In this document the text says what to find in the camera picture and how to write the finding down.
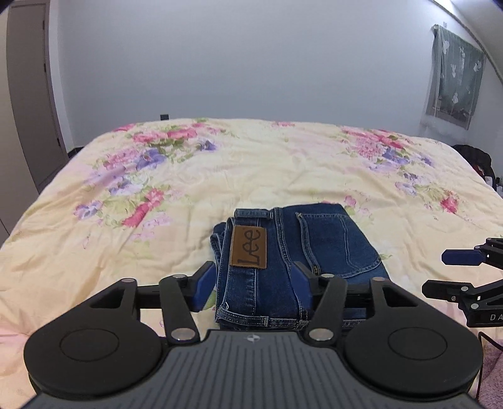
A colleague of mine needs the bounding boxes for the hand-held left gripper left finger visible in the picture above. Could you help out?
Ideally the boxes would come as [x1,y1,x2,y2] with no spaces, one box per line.
[88,261,217,344]

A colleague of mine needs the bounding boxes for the black bag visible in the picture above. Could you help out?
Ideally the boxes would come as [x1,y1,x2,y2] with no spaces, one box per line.
[451,144,496,186]

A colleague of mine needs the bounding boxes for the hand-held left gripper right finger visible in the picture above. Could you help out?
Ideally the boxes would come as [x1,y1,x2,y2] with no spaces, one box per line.
[291,261,419,345]

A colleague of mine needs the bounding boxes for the pink fuzzy blanket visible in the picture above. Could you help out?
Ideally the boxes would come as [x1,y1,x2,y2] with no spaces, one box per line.
[476,333,503,409]

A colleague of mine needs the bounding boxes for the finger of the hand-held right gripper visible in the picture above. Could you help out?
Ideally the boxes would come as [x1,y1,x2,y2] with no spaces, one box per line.
[422,277,503,305]
[441,236,503,270]

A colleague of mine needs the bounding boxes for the black cable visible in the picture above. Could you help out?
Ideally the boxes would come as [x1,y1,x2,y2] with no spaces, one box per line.
[476,332,503,402]

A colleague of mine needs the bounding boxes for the grey wardrobe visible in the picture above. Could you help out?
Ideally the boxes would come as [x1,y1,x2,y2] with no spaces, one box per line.
[0,0,72,240]

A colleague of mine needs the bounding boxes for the green floral curtain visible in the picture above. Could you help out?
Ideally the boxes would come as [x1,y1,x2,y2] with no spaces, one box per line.
[420,24,486,130]

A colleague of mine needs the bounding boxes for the yellow floral bedspread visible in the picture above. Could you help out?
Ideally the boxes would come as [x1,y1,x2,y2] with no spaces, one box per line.
[0,117,503,400]

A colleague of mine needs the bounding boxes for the blue denim pants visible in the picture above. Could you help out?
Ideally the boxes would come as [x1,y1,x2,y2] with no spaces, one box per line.
[210,203,388,330]

